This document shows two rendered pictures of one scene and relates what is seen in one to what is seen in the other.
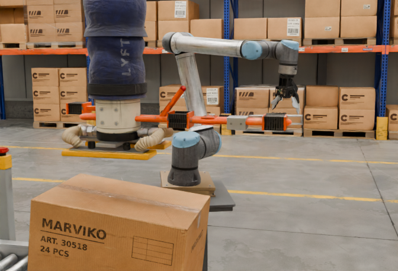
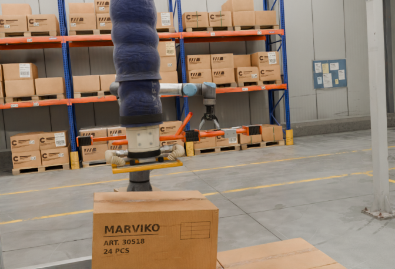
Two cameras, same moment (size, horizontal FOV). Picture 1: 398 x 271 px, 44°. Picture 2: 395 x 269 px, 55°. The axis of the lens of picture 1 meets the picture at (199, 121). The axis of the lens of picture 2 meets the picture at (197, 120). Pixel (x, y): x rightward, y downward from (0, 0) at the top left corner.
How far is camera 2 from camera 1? 0.97 m
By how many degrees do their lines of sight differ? 28
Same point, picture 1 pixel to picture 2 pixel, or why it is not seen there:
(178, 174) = (139, 186)
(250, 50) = (190, 89)
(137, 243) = (184, 227)
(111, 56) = (145, 94)
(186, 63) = not seen: hidden behind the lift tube
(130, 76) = (158, 108)
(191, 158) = (146, 172)
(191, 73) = not seen: hidden behind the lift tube
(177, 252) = (213, 227)
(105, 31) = (141, 76)
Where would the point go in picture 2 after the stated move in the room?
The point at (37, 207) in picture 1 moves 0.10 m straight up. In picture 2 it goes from (100, 218) to (98, 197)
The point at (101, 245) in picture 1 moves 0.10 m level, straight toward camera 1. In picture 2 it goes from (156, 236) to (168, 241)
